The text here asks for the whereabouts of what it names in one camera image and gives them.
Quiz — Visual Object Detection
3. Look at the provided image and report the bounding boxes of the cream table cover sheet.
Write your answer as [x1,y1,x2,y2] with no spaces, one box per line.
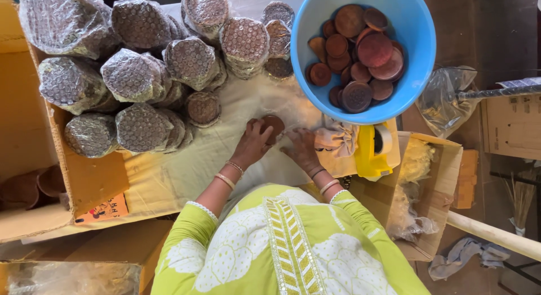
[21,0,400,245]

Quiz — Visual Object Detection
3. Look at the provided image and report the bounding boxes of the pale wooden pole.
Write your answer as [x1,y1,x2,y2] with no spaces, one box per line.
[447,210,541,262]

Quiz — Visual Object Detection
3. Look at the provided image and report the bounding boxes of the small orange cardboard box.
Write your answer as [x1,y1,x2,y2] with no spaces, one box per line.
[452,149,479,210]

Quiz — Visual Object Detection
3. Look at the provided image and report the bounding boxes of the brown clay disc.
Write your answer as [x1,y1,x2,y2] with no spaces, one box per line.
[259,114,286,146]

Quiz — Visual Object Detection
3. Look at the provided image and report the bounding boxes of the green white patterned kurta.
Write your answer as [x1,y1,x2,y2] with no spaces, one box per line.
[151,184,431,295]

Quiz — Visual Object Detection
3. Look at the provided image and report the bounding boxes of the pile of bubble-wrapped disc bundles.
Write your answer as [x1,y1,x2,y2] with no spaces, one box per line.
[19,0,296,159]

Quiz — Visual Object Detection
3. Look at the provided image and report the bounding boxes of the cream bangle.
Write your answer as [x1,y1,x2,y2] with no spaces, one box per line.
[319,179,341,196]
[214,173,236,191]

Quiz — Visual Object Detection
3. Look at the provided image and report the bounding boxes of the cardboard box with plastic sheet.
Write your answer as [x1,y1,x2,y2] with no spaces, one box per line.
[0,219,174,295]

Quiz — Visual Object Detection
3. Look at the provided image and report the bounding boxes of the yellow tape dispenser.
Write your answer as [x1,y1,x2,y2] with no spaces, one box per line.
[354,122,394,181]

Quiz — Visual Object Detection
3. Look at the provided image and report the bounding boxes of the beige crumpled cloth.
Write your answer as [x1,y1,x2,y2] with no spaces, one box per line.
[314,119,360,158]

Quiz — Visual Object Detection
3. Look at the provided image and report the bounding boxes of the person's right hand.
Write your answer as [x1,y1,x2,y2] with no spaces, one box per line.
[280,128,324,174]

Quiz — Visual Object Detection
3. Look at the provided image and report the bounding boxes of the printed flat cardboard carton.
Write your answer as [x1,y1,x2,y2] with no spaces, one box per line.
[482,94,541,161]

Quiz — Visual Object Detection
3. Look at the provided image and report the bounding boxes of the large open cardboard box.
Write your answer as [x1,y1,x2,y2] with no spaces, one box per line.
[0,0,131,244]

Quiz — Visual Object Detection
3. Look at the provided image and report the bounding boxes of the heap of unwrapped clay lids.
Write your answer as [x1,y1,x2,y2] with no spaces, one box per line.
[305,4,405,115]

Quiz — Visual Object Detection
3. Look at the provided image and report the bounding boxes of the person's left hand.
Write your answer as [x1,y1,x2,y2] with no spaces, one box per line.
[230,118,275,169]

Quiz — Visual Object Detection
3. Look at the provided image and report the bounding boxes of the blue plastic tub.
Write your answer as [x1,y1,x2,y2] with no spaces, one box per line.
[290,0,437,126]

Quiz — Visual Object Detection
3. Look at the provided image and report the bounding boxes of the straw broom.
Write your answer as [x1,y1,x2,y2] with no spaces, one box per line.
[503,168,539,237]

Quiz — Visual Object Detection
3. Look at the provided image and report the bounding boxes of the orange printed card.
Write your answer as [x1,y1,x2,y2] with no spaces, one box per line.
[74,193,129,226]

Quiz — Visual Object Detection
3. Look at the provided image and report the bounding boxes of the brown clay pots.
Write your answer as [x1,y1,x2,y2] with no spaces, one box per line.
[0,165,67,211]

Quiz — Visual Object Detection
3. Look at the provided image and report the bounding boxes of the black wrapped pole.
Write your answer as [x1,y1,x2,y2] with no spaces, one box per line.
[456,77,541,102]

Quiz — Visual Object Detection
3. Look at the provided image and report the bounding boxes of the cardboard box with plastic wrapping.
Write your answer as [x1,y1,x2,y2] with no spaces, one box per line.
[349,131,463,262]

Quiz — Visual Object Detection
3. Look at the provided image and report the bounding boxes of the gold beaded bracelet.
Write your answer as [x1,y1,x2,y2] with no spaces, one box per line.
[224,160,245,176]

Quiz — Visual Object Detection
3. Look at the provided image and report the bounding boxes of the clear bubble wrap sheet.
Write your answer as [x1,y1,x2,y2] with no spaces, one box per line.
[226,73,328,133]

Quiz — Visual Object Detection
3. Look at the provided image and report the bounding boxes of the grey rag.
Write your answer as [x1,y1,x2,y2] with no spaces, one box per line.
[428,238,511,281]

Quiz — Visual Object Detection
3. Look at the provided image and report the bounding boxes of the clear plastic bag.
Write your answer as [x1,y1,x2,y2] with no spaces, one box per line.
[416,67,480,139]

